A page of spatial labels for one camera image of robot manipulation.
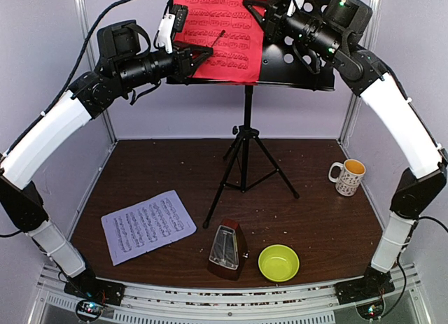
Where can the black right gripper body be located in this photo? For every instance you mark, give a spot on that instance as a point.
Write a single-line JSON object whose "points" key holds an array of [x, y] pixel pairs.
{"points": [[274, 29]]}

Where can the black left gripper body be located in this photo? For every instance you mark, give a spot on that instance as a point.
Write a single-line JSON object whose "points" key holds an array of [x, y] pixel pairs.
{"points": [[180, 69]]}

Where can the red sheet music paper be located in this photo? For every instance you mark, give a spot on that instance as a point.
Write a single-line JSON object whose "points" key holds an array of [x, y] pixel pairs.
{"points": [[232, 32]]}

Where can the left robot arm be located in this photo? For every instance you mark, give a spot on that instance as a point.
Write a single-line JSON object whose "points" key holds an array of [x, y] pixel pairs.
{"points": [[122, 67]]}

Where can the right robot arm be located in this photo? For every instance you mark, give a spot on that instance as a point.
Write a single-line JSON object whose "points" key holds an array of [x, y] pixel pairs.
{"points": [[333, 33]]}

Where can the white sheet music paper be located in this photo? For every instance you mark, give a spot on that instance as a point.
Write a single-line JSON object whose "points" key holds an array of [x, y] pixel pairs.
{"points": [[146, 226]]}

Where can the white patterned mug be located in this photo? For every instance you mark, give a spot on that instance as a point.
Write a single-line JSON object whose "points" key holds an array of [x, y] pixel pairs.
{"points": [[351, 173]]}

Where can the wooden metronome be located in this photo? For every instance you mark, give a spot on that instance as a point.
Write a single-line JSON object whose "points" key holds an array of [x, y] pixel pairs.
{"points": [[229, 251]]}

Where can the green bowl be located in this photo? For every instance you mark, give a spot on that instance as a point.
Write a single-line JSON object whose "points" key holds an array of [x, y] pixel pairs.
{"points": [[278, 263]]}

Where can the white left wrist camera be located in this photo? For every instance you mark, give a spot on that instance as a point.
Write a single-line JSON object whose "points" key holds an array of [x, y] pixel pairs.
{"points": [[171, 23]]}

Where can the right aluminium frame post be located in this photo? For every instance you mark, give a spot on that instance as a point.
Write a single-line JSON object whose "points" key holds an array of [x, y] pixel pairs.
{"points": [[369, 42]]}

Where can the aluminium frame post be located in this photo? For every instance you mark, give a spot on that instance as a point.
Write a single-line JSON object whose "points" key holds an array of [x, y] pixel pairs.
{"points": [[369, 42], [82, 15]]}

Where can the left aluminium frame post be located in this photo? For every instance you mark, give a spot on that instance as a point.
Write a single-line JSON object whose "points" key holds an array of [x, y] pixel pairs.
{"points": [[82, 15]]}

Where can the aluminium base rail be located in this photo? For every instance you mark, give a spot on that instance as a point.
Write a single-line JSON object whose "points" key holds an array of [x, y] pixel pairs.
{"points": [[306, 303]]}

